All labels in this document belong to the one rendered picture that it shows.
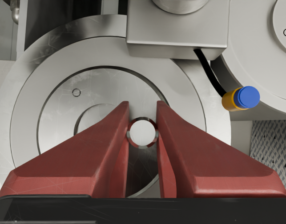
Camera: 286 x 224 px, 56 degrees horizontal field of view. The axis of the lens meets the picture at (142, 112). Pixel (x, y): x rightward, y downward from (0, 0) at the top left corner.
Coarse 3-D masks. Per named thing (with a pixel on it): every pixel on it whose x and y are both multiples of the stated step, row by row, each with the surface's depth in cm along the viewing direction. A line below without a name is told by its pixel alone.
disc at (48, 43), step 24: (72, 24) 17; (96, 24) 17; (120, 24) 17; (48, 48) 17; (24, 72) 17; (192, 72) 16; (0, 96) 17; (216, 96) 16; (0, 120) 17; (216, 120) 16; (0, 144) 17; (0, 168) 16
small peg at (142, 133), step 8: (136, 120) 12; (144, 120) 12; (152, 120) 12; (128, 128) 12; (136, 128) 12; (144, 128) 12; (152, 128) 12; (128, 136) 12; (136, 136) 12; (144, 136) 12; (152, 136) 12; (136, 144) 12; (144, 144) 12; (152, 144) 12
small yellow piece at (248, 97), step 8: (200, 56) 13; (208, 64) 13; (208, 72) 13; (216, 80) 13; (216, 88) 13; (240, 88) 10; (248, 88) 10; (224, 96) 12; (232, 96) 11; (240, 96) 10; (248, 96) 10; (256, 96) 10; (224, 104) 12; (232, 104) 11; (240, 104) 10; (248, 104) 10; (256, 104) 10
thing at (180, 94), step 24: (72, 48) 16; (96, 48) 16; (120, 48) 16; (48, 72) 16; (72, 72) 16; (144, 72) 16; (168, 72) 16; (24, 96) 16; (168, 96) 16; (192, 96) 16; (24, 120) 16; (192, 120) 15; (24, 144) 16; (144, 192) 15
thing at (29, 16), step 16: (32, 0) 18; (48, 0) 21; (64, 0) 24; (80, 0) 30; (96, 0) 38; (32, 16) 18; (48, 16) 21; (64, 16) 25; (80, 16) 30; (32, 32) 18; (16, 48) 17
